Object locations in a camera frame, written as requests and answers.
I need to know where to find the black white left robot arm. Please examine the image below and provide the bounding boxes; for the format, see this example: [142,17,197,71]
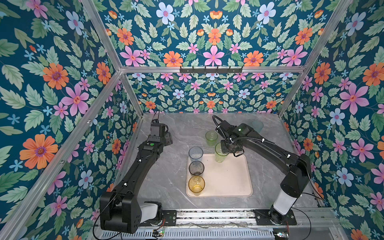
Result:
[99,132,173,234]

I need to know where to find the metal hook rail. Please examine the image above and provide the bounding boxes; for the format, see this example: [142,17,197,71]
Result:
[179,66,243,75]

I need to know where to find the green short glass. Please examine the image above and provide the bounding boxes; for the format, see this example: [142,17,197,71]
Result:
[205,131,219,147]

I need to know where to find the blue tall glass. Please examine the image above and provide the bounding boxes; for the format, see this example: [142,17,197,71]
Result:
[189,146,204,162]

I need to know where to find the beige plastic tray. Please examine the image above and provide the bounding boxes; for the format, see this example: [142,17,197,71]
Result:
[186,154,253,198]

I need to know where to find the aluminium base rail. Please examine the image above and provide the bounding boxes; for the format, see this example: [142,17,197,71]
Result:
[174,208,342,228]

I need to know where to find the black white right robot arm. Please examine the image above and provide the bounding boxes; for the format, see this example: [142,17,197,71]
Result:
[216,121,312,225]

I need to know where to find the yellow tall glass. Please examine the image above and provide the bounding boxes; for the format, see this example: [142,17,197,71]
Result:
[188,176,205,196]

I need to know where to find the white vented cable duct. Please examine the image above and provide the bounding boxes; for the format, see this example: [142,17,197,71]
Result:
[101,228,275,240]

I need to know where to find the grey tall glass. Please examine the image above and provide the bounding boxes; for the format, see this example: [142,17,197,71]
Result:
[189,161,205,176]

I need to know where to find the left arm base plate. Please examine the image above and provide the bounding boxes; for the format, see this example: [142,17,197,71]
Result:
[140,210,178,227]

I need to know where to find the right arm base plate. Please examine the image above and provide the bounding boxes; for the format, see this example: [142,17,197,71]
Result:
[252,209,298,226]

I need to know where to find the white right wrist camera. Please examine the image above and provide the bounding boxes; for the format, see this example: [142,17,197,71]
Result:
[215,121,236,141]

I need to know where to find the teal short glass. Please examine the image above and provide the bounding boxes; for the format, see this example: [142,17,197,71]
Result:
[252,120,264,133]

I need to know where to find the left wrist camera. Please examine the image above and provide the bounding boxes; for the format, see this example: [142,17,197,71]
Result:
[148,119,168,143]

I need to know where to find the light green tall glass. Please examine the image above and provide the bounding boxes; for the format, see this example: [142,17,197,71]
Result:
[215,143,229,163]

